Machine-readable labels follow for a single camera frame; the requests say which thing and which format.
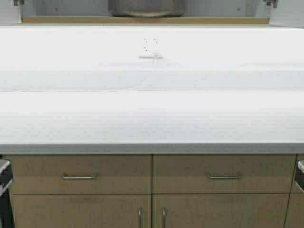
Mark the steel pot with black handles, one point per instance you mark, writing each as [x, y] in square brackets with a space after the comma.
[146, 8]

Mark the right lower cabinet door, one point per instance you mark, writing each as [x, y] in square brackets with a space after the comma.
[221, 210]

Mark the cabinet door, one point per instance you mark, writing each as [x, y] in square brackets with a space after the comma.
[81, 211]
[221, 210]

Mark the left lower cabinet door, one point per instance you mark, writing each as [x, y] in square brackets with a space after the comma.
[81, 211]

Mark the upper cabinet shelf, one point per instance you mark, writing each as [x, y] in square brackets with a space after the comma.
[96, 11]

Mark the right cabinet hinge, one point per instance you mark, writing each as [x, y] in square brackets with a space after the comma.
[272, 3]

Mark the cabinet hinge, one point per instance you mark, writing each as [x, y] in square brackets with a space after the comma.
[18, 2]
[272, 3]

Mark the left cabinet hinge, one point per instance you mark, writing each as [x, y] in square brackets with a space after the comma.
[18, 2]

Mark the right beige drawer front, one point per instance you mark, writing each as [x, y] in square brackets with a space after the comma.
[186, 174]

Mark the beige drawer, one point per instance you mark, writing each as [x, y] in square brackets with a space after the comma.
[117, 174]
[186, 174]

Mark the left beige drawer front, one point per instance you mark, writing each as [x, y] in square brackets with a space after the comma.
[117, 174]

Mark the white wall outlet plate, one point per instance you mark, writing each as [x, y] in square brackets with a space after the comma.
[151, 49]

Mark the left drawer metal handle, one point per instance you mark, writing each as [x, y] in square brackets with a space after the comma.
[65, 176]

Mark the drawer metal handle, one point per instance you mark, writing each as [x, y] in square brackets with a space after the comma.
[65, 176]
[223, 177]

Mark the right drawer metal handle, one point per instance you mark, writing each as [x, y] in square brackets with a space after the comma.
[223, 177]

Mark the left lower door handle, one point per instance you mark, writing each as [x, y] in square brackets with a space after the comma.
[139, 216]

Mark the door handle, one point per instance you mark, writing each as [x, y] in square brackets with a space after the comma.
[163, 214]
[139, 216]

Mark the right lower door handle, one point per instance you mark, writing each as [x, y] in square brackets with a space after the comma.
[163, 214]

